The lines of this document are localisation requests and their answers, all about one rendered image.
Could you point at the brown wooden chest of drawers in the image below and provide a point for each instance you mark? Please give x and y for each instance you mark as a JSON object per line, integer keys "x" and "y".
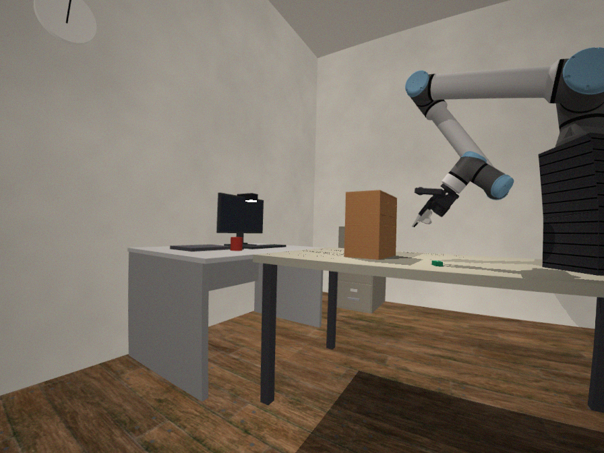
{"x": 362, "y": 224}

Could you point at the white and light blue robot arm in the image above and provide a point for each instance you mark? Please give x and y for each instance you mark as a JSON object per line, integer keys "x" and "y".
{"x": 577, "y": 82}

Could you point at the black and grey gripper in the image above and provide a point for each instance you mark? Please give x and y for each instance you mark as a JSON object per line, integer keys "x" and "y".
{"x": 437, "y": 203}

